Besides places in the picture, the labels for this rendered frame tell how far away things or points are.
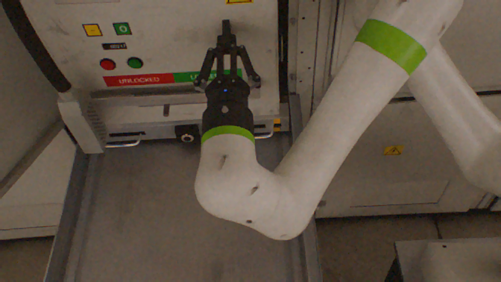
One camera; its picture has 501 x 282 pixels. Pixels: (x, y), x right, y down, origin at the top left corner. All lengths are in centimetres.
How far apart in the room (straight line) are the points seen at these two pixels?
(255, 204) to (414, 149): 101
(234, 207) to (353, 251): 137
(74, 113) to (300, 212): 55
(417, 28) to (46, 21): 70
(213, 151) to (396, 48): 33
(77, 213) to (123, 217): 11
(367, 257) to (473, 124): 109
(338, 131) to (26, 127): 88
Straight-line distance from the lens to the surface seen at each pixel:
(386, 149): 164
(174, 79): 113
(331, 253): 204
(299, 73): 131
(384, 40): 81
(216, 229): 115
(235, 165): 72
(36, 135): 143
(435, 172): 184
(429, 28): 83
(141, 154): 131
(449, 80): 104
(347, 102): 80
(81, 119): 111
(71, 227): 125
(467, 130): 108
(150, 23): 102
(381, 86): 80
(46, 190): 188
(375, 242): 209
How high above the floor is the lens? 188
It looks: 55 degrees down
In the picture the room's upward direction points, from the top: 6 degrees counter-clockwise
